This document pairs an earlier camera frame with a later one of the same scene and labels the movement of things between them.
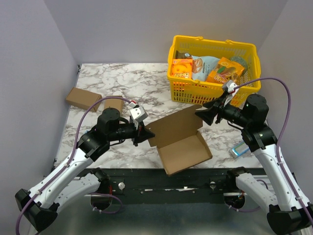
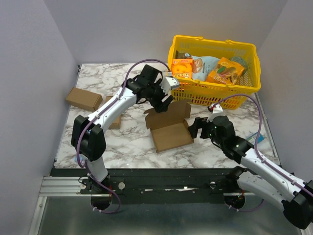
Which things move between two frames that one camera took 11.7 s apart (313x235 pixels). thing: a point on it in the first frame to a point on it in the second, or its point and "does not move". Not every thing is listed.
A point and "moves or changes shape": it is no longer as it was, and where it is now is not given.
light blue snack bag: (201, 66) does not move
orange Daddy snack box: (182, 68) does not move
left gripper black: (141, 134) to (163, 106)
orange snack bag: (226, 71) does not move
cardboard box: (84, 99) does not move
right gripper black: (217, 112) to (202, 126)
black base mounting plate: (175, 185) does not move
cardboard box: (180, 145) moves or changes shape
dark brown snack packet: (182, 56) does not move
